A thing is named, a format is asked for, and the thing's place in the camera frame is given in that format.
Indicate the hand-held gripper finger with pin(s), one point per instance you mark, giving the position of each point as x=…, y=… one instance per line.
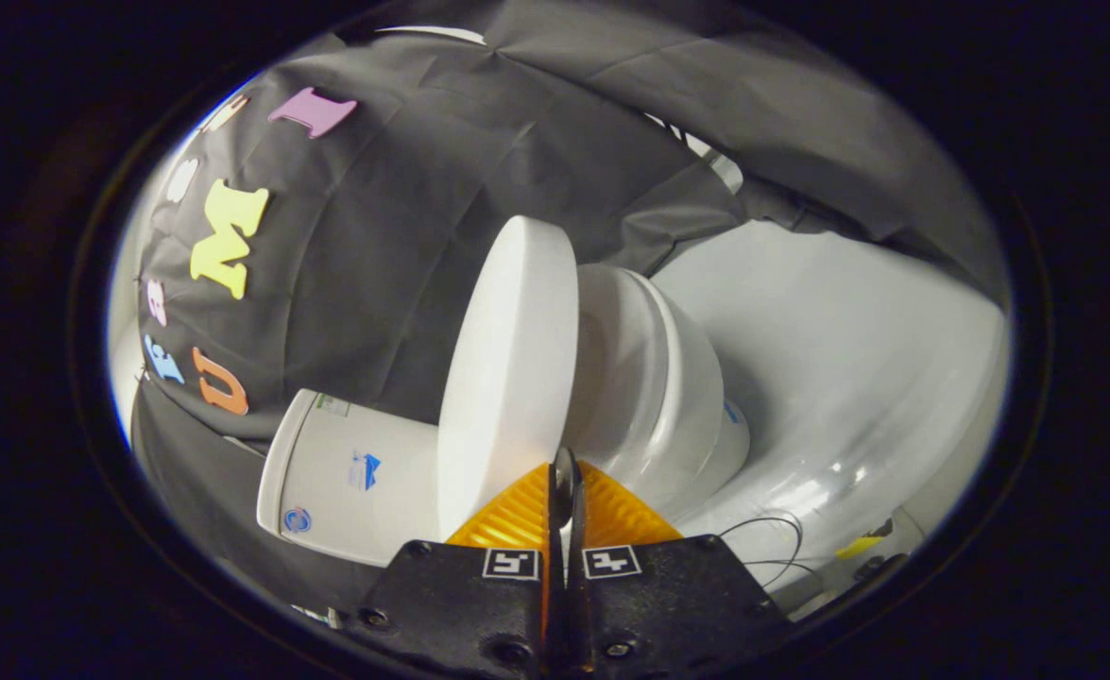
x=577, y=567
x=554, y=529

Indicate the white toilet lid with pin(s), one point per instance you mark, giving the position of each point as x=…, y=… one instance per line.
x=507, y=359

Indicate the white toilet bowl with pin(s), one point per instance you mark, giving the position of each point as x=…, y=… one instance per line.
x=668, y=397

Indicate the white toilet tank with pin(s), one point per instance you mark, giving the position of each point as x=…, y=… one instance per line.
x=347, y=472

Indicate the yellow tape piece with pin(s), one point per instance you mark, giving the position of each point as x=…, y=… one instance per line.
x=857, y=547

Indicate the black backdrop cloth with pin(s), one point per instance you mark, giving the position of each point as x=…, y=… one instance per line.
x=403, y=236

